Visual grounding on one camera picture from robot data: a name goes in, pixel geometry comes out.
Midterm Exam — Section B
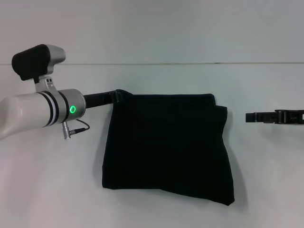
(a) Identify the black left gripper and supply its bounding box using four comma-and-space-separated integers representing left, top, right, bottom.
82, 90, 123, 109

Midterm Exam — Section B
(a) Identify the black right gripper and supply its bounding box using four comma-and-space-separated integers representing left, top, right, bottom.
245, 109, 304, 125

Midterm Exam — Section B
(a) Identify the black t-shirt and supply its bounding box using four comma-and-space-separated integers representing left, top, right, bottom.
101, 89, 237, 207

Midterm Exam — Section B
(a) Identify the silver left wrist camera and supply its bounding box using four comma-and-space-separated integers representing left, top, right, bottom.
11, 43, 67, 93

